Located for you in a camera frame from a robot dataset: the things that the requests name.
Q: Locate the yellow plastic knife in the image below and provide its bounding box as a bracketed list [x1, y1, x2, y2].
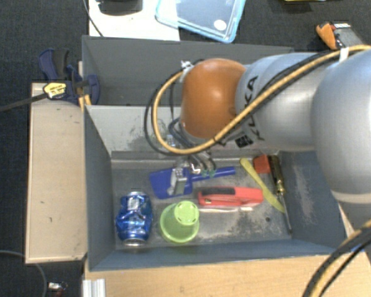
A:
[239, 157, 286, 214]

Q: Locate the crushed blue drink can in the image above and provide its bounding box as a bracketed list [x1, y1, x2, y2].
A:
[114, 191, 154, 248]

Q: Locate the blue plastic scoop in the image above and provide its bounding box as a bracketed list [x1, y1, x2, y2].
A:
[148, 165, 237, 200]

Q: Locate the light green plastic cup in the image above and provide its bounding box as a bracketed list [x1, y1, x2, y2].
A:
[159, 200, 201, 244]

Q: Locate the red stapler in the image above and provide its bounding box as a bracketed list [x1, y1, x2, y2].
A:
[197, 186, 265, 209]

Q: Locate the pale thin stick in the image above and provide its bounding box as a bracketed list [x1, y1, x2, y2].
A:
[199, 206, 255, 213]

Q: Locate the pale wood flat board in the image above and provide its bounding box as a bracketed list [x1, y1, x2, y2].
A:
[24, 82, 89, 264]

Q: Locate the yellow-handled screwdriver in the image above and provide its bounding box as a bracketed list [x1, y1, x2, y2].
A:
[267, 154, 294, 235]

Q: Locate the grey metal bin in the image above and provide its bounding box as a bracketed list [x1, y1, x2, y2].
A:
[81, 35, 357, 273]

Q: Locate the black cylinder on white bracket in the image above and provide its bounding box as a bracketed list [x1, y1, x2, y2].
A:
[189, 160, 203, 176]

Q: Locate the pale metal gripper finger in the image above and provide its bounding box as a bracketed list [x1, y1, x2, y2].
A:
[174, 169, 187, 196]
[167, 168, 177, 196]

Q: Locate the orange block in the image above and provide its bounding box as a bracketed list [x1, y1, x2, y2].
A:
[253, 154, 271, 175]

